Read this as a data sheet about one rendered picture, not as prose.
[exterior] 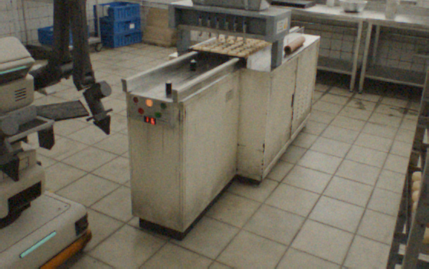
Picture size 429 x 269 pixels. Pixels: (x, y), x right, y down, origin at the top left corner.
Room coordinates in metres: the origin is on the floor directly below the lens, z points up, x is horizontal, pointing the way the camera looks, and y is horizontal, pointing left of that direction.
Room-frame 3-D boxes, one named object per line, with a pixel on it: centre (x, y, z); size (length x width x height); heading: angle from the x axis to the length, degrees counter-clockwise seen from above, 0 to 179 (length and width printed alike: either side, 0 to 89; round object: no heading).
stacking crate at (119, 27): (6.40, 2.07, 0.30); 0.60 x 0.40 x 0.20; 154
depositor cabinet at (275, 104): (3.15, -0.02, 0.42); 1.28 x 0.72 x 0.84; 158
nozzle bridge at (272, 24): (2.71, 0.15, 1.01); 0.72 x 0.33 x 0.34; 68
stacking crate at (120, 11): (6.40, 2.07, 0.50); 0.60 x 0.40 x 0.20; 157
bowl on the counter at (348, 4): (5.05, -1.17, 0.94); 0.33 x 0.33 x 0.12
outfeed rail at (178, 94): (2.76, -0.03, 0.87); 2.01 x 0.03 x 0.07; 158
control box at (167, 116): (1.90, 0.47, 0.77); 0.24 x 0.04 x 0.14; 68
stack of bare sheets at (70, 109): (3.52, 1.81, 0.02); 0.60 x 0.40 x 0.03; 124
